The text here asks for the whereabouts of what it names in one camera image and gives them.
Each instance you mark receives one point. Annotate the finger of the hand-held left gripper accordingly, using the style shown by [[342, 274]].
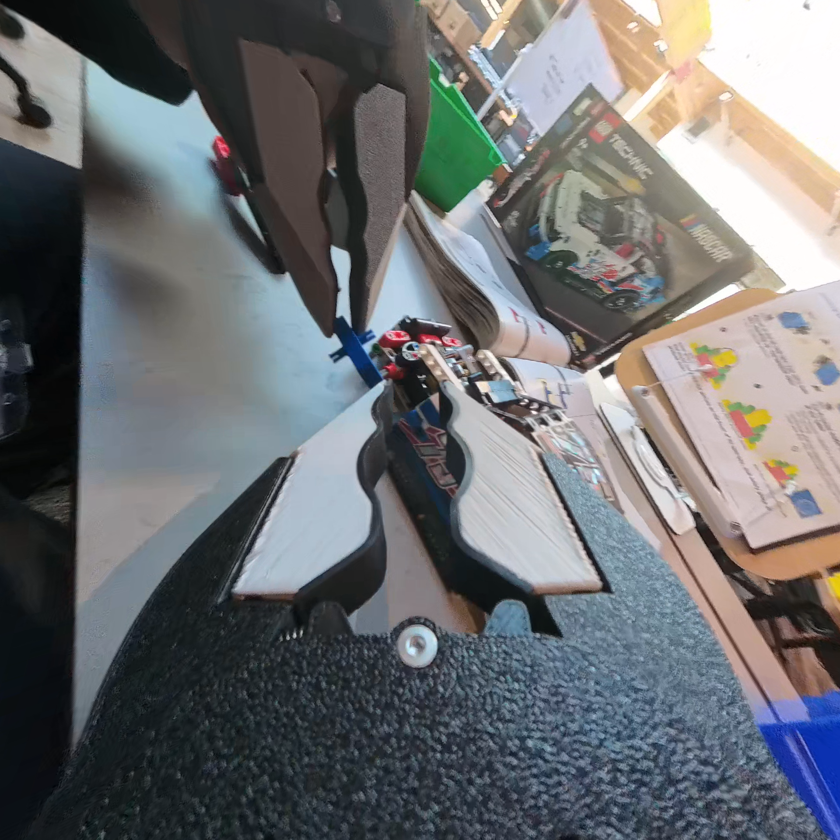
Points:
[[289, 184], [384, 184]]

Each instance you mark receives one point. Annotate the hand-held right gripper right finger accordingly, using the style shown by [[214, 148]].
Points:
[[518, 518]]

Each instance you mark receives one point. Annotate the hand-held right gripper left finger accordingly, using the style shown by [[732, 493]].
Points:
[[315, 518]]

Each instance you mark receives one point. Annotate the long black brick beam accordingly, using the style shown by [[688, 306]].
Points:
[[259, 229]]

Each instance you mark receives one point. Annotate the red angled brick beam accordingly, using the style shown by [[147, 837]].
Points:
[[226, 161]]

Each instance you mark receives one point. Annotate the blue angled brick beam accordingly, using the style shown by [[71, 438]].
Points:
[[358, 351]]

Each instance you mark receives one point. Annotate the toy brick race car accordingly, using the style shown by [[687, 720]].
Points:
[[426, 367]]

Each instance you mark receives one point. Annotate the green plastic bin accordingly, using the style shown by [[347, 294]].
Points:
[[453, 151]]

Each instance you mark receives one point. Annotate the white stand base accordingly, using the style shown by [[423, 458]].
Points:
[[649, 472]]

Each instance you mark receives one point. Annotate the open building instruction booklet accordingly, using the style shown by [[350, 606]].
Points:
[[485, 289]]

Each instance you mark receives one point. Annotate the whiteboard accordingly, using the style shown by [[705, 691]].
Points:
[[564, 72]]

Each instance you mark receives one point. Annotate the black toy set box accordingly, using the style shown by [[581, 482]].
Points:
[[623, 216]]

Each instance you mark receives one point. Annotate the wooden panel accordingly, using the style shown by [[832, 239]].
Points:
[[59, 79]]

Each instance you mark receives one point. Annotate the instruction sheet on stand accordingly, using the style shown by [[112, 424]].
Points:
[[774, 564]]

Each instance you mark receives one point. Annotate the person's black jacket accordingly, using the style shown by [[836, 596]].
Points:
[[33, 590]]

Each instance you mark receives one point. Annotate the blue plastic bin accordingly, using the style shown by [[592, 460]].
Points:
[[807, 754]]

